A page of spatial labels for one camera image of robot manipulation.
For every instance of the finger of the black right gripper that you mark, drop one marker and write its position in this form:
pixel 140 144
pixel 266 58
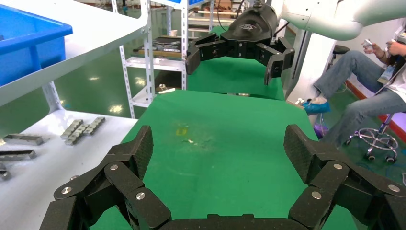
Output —
pixel 279 60
pixel 203 50

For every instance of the white perforated storage rack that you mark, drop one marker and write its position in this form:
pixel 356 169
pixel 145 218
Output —
pixel 158 63

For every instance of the notched metal link strip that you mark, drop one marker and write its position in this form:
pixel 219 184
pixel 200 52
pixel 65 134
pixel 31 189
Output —
pixel 77 135
pixel 95 126
pixel 72 128

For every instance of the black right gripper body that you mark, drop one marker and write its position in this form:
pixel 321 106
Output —
pixel 250 28

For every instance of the large blue plastic bin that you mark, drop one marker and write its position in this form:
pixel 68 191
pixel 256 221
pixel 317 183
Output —
pixel 28 47

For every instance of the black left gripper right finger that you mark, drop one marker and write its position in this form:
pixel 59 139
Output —
pixel 330 177

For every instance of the white robot torso column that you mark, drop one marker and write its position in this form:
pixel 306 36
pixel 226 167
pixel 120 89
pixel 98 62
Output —
pixel 311 70

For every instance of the chrome stool base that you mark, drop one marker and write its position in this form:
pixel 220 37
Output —
pixel 377 139

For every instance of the blue shoe cover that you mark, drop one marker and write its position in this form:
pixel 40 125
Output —
pixel 315 107

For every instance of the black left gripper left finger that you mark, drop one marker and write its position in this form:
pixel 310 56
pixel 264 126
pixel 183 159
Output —
pixel 123 181

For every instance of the green table mat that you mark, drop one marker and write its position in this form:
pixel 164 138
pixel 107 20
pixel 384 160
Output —
pixel 222 158
pixel 231 76

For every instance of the black tray with tools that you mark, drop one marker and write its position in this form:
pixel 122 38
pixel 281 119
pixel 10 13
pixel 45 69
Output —
pixel 161 47

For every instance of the small white cup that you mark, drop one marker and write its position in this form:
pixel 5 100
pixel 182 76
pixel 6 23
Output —
pixel 173 33

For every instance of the long metal channel bar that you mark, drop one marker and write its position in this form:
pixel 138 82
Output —
pixel 4 175
pixel 23 139
pixel 17 155

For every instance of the small white handheld device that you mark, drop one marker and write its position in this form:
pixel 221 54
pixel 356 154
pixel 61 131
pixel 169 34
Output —
pixel 368 43

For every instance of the seated person in jeans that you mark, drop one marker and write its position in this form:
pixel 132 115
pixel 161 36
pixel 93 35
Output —
pixel 361 82

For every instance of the white metal shelf rack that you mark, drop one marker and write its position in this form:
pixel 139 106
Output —
pixel 95 28

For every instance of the black round stool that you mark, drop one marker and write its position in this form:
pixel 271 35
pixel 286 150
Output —
pixel 341 49

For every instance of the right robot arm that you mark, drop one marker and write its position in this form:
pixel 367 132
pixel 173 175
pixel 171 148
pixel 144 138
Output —
pixel 330 16

